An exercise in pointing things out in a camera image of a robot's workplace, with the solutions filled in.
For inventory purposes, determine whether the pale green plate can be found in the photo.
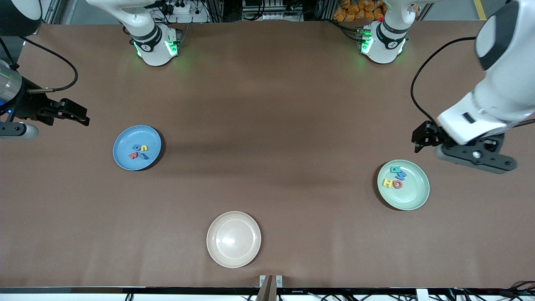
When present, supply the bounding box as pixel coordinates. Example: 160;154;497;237
377;160;430;211

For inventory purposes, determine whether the blue plate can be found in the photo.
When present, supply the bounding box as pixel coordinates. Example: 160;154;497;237
113;125;162;171

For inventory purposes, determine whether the orange packaged items pile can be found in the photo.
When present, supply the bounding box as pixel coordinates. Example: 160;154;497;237
333;0;386;22

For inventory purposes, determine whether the white power strip with plugs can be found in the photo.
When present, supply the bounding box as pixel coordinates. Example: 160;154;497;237
161;0;191;15

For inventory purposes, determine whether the long white power strip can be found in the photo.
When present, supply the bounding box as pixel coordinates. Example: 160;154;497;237
242;12;304;22

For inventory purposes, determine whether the beige plate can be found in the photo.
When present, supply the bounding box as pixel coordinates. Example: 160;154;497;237
206;211;262;268

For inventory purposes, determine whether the aluminium frame profile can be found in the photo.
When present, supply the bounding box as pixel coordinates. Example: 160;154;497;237
41;0;63;24

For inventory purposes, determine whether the tangled cables bundle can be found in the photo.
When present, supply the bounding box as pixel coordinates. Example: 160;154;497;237
449;281;535;301

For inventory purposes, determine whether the tan camera stand post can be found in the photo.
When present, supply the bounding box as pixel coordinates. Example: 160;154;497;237
256;275;277;301

